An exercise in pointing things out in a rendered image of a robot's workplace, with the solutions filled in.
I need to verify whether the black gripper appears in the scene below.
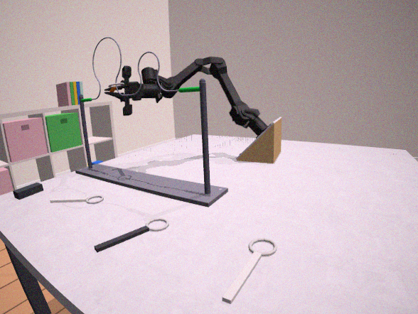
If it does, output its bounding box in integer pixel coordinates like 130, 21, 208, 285
104, 65, 146, 116

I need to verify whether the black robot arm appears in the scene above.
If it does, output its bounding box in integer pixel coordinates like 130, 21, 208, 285
128, 57, 268, 138

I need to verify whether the dark grey handle with silver loop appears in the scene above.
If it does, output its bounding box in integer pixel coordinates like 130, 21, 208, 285
94, 217, 169, 253

